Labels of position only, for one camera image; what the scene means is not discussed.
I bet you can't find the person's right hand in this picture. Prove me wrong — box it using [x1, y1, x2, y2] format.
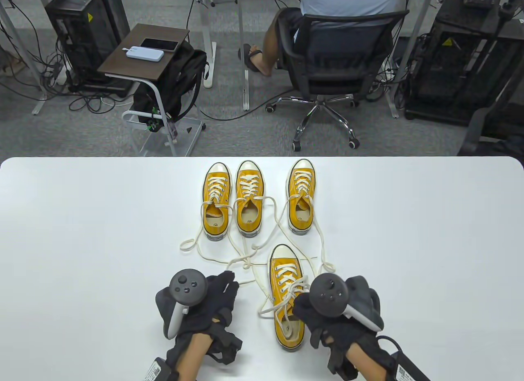
[293, 293, 395, 379]

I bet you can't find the person's left hand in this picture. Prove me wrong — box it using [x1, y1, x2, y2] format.
[166, 271, 242, 364]

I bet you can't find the gray handheld controller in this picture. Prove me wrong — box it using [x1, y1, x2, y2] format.
[310, 273, 384, 331]
[156, 268, 207, 340]

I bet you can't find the person's right forearm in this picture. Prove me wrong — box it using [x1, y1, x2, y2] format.
[346, 342, 387, 381]

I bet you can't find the person's left forearm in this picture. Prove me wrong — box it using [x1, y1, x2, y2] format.
[176, 332, 213, 381]

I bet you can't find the green bag accessory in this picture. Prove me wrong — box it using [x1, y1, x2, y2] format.
[147, 106, 163, 133]

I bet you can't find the white desk leg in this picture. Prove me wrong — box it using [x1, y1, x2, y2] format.
[237, 0, 250, 111]
[0, 0, 46, 115]
[385, 0, 434, 119]
[193, 0, 217, 88]

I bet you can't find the black backpack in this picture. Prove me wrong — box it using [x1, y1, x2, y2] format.
[132, 41, 209, 133]

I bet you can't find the dark office chair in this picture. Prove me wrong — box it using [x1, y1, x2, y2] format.
[458, 70, 524, 157]

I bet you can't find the black sandal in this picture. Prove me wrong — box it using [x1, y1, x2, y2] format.
[239, 43, 262, 72]

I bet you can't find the brown side table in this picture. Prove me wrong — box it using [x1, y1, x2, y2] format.
[97, 23, 206, 157]

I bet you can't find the light blue power bank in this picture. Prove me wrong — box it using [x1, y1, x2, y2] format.
[123, 46, 165, 63]

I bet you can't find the black smartphone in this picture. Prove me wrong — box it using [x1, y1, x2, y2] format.
[140, 38, 180, 52]

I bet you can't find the black mesh office chair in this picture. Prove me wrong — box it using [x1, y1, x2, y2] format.
[266, 9, 410, 151]

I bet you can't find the black computer rack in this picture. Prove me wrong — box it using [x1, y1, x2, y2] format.
[404, 0, 524, 126]

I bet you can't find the black computer tower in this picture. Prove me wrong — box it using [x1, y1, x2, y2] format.
[45, 0, 131, 98]

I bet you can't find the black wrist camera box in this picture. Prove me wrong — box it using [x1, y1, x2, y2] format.
[385, 352, 430, 381]
[144, 356, 178, 381]

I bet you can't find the tangle of black cables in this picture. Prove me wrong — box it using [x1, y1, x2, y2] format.
[0, 0, 117, 113]

